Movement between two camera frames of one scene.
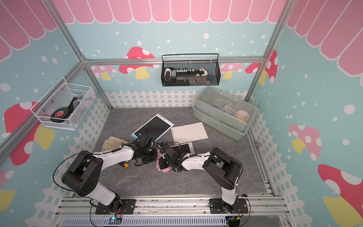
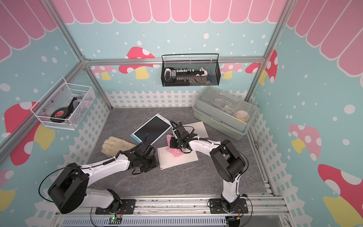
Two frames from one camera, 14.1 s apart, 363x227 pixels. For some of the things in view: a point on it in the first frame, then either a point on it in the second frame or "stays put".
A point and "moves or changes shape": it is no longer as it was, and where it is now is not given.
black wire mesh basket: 187,73 stays put
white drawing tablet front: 189,133 stays put
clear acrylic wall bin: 64,105 stays put
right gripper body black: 164,163 → 176,144
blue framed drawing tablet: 155,128 stays put
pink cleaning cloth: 158,164 moves or changes shape
